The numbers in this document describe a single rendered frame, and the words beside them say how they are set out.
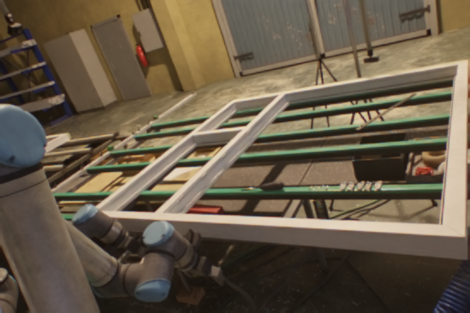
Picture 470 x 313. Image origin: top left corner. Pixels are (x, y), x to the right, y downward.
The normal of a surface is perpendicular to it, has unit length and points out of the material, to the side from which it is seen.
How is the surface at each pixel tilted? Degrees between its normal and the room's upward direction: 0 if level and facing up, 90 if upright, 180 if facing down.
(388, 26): 90
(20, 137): 82
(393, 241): 90
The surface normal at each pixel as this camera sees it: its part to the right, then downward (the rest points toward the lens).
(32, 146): 0.88, -0.29
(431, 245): -0.47, 0.48
